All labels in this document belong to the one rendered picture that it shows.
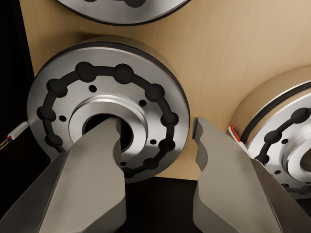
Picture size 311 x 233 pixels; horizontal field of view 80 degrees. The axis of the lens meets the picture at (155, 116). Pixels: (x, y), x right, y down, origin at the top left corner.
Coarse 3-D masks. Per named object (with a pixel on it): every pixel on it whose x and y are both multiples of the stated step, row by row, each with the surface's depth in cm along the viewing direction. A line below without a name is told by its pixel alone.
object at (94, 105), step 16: (96, 96) 11; (112, 96) 11; (80, 112) 11; (96, 112) 11; (112, 112) 11; (128, 112) 11; (80, 128) 11; (144, 128) 11; (128, 144) 12; (144, 144) 12
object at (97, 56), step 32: (64, 64) 10; (96, 64) 10; (128, 64) 10; (32, 96) 11; (64, 96) 11; (128, 96) 11; (160, 96) 11; (32, 128) 12; (64, 128) 12; (160, 128) 12; (128, 160) 13; (160, 160) 13
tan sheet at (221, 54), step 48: (48, 0) 11; (192, 0) 11; (240, 0) 11; (288, 0) 11; (48, 48) 12; (192, 48) 12; (240, 48) 12; (288, 48) 12; (192, 96) 14; (240, 96) 14; (192, 144) 16
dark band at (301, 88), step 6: (306, 84) 11; (294, 90) 11; (300, 90) 11; (282, 96) 12; (288, 96) 11; (270, 102) 12; (276, 102) 12; (264, 108) 12; (270, 108) 12; (258, 114) 12; (264, 114) 12; (252, 120) 12; (258, 120) 12; (252, 126) 12; (246, 132) 13; (240, 138) 13
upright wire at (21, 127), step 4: (20, 124) 12; (24, 124) 12; (28, 124) 12; (16, 128) 11; (20, 128) 11; (24, 128) 12; (12, 132) 11; (16, 132) 11; (20, 132) 11; (8, 136) 11; (12, 136) 11; (16, 136) 11; (8, 140) 11; (0, 144) 10; (4, 144) 10; (0, 148) 10
